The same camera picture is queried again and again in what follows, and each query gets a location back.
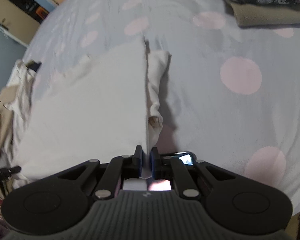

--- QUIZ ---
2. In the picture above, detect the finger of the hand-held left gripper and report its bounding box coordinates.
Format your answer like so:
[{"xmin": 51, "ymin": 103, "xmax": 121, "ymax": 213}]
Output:
[{"xmin": 0, "ymin": 166, "xmax": 22, "ymax": 181}]

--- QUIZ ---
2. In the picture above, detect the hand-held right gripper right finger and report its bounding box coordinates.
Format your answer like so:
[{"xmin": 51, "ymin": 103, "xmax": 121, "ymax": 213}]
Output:
[{"xmin": 151, "ymin": 147, "xmax": 237, "ymax": 201}]

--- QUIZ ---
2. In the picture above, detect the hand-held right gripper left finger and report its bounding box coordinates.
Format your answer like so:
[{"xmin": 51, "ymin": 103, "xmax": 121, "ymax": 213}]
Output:
[{"xmin": 57, "ymin": 145, "xmax": 143, "ymax": 201}]

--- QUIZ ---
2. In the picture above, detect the white long-sleeved shirt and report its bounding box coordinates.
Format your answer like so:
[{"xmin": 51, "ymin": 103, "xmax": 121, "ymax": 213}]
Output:
[{"xmin": 13, "ymin": 37, "xmax": 172, "ymax": 193}]

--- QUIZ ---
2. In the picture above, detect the black smartphone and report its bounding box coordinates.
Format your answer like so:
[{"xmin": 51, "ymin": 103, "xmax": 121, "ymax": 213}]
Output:
[{"xmin": 161, "ymin": 151, "xmax": 197, "ymax": 167}]

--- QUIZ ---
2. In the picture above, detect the white crumpled garment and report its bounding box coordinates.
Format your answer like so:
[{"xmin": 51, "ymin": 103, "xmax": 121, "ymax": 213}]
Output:
[{"xmin": 5, "ymin": 58, "xmax": 43, "ymax": 157}]

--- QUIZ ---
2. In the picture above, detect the dark navy garment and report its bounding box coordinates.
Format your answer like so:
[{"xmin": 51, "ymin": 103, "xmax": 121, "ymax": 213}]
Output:
[{"xmin": 27, "ymin": 60, "xmax": 42, "ymax": 72}]

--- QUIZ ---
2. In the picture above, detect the bedside shelf unit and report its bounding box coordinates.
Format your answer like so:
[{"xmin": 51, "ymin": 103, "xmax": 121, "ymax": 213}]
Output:
[{"xmin": 0, "ymin": 0, "xmax": 76, "ymax": 47}]

